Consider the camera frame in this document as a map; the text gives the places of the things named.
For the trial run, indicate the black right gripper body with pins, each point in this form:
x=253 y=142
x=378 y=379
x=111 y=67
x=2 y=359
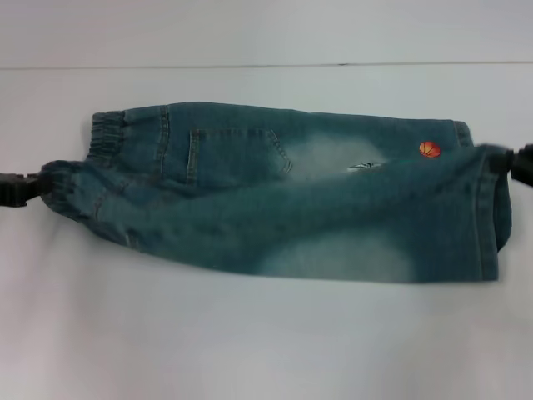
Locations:
x=524 y=164

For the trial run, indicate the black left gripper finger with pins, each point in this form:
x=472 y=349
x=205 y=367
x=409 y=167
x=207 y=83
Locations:
x=35 y=196
x=35 y=182

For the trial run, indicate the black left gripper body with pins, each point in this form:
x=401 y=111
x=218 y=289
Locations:
x=12 y=189

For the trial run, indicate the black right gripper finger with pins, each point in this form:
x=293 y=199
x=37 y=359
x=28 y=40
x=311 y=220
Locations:
x=501 y=166
x=499 y=153

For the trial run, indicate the blue denim shorts with print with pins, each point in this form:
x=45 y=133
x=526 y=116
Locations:
x=291 y=216

